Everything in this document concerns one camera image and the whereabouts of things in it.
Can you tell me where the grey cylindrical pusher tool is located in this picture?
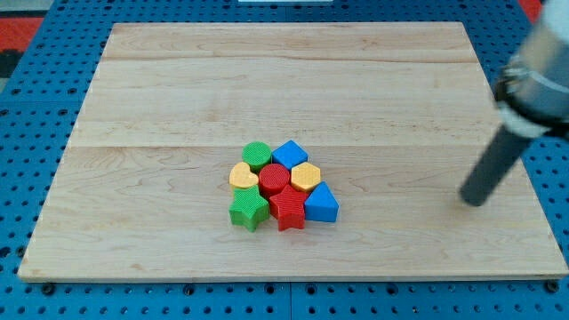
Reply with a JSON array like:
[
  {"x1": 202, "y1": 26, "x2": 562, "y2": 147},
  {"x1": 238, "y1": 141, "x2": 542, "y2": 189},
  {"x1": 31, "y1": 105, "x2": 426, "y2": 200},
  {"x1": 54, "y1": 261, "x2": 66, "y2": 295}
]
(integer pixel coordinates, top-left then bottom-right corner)
[{"x1": 459, "y1": 125, "x2": 532, "y2": 206}]

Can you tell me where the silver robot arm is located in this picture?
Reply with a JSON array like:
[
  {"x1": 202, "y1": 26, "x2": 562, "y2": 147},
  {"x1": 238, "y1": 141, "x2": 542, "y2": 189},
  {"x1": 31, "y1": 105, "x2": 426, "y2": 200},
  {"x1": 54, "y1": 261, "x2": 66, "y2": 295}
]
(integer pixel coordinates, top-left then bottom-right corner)
[{"x1": 459, "y1": 0, "x2": 568, "y2": 206}]

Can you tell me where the wooden board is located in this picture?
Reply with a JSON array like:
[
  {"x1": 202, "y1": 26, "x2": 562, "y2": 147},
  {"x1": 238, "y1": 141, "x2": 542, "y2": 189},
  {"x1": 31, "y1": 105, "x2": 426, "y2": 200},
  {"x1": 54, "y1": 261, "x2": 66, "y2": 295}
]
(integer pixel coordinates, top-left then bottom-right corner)
[{"x1": 19, "y1": 22, "x2": 568, "y2": 283}]

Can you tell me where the blue triangle block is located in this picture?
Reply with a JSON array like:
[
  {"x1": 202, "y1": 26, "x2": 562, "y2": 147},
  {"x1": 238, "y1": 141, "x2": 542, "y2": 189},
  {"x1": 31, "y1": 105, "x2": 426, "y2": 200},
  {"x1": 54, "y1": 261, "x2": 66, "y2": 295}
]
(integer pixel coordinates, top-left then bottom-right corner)
[{"x1": 304, "y1": 181, "x2": 340, "y2": 223}]

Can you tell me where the yellow hexagon block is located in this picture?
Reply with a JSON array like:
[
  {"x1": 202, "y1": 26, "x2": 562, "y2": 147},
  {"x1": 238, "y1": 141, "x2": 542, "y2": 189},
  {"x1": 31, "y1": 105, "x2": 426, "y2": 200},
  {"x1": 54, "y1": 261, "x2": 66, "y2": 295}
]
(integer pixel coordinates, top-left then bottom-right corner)
[{"x1": 291, "y1": 162, "x2": 321, "y2": 192}]

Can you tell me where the blue cube block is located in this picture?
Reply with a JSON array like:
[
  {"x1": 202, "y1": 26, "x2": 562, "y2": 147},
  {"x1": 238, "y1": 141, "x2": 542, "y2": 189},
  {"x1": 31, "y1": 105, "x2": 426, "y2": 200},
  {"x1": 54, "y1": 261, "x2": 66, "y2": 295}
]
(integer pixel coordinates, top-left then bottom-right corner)
[{"x1": 272, "y1": 140, "x2": 309, "y2": 170}]

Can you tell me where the red star block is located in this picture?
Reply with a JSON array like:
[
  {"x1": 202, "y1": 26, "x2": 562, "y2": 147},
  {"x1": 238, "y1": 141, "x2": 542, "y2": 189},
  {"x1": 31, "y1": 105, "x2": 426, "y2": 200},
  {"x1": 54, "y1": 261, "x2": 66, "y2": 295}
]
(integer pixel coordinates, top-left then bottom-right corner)
[{"x1": 268, "y1": 185, "x2": 309, "y2": 231}]

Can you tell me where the red cylinder block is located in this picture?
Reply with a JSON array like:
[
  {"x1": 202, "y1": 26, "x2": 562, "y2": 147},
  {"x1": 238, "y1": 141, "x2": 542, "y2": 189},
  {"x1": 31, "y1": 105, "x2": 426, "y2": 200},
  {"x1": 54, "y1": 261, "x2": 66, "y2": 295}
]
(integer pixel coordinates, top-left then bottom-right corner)
[{"x1": 259, "y1": 164, "x2": 290, "y2": 197}]

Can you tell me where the green cylinder block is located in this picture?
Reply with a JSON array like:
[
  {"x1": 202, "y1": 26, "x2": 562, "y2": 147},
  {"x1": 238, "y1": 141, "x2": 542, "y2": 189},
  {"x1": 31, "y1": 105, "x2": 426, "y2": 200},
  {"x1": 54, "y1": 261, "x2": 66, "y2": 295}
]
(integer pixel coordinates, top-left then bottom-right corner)
[{"x1": 242, "y1": 141, "x2": 272, "y2": 173}]

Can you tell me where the green star block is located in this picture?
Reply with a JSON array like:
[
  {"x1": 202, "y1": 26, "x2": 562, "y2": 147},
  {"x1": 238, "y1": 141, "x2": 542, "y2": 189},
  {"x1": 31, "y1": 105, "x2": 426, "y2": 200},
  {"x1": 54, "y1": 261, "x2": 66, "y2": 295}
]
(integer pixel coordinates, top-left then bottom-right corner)
[{"x1": 228, "y1": 185, "x2": 270, "y2": 232}]

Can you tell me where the yellow heart block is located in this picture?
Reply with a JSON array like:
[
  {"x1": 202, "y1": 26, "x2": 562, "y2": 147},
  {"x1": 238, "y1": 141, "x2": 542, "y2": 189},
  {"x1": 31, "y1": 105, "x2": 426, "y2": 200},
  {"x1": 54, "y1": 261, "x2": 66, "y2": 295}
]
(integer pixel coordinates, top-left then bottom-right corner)
[{"x1": 228, "y1": 162, "x2": 259, "y2": 189}]

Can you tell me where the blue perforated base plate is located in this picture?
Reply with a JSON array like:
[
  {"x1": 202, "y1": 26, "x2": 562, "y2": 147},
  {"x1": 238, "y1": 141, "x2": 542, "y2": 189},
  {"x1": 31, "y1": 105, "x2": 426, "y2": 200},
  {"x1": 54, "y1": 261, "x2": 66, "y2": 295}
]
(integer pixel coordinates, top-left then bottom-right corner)
[{"x1": 1, "y1": 0, "x2": 568, "y2": 319}]

